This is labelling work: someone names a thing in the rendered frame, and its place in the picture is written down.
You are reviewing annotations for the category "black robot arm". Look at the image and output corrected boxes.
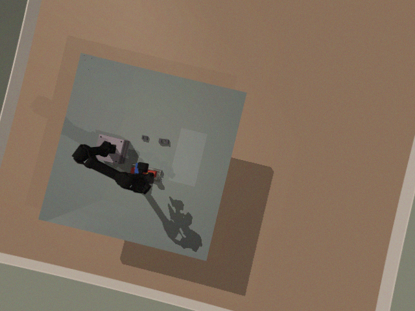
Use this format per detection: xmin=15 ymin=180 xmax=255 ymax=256
xmin=72 ymin=141 xmax=154 ymax=194

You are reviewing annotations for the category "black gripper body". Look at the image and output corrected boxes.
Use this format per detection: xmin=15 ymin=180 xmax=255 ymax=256
xmin=133 ymin=162 xmax=149 ymax=193

